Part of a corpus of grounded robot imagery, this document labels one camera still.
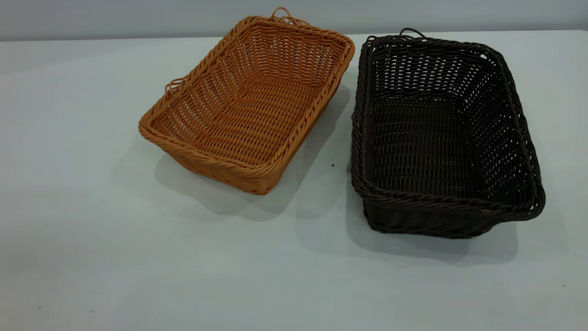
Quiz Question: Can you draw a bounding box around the dark brown woven wicker basket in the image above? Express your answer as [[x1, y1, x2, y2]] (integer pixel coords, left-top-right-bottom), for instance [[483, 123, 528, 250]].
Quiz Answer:
[[350, 28, 546, 239]]

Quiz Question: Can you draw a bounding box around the orange-brown woven wicker basket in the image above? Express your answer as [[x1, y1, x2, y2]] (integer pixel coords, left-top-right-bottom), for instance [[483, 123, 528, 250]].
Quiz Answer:
[[138, 7, 356, 195]]

